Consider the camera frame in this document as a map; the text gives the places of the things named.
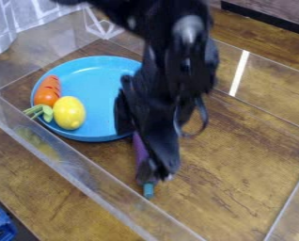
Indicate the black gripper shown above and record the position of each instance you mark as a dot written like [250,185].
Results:
[144,109]

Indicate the purple toy eggplant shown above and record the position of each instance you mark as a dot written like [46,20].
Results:
[142,157]

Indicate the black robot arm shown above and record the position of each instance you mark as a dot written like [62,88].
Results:
[174,27]

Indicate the blue round tray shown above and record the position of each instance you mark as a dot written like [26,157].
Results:
[91,79]

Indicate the yellow toy lemon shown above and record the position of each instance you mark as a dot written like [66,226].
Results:
[68,113]

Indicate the orange toy carrot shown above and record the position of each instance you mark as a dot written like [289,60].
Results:
[46,96]

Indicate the dark baseboard strip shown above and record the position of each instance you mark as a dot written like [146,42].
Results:
[259,16]

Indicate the blue object at corner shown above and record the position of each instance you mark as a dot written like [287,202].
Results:
[7,227]

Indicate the white curtain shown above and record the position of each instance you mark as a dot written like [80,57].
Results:
[22,15]

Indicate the clear acrylic enclosure wall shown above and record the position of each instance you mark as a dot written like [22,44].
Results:
[235,193]

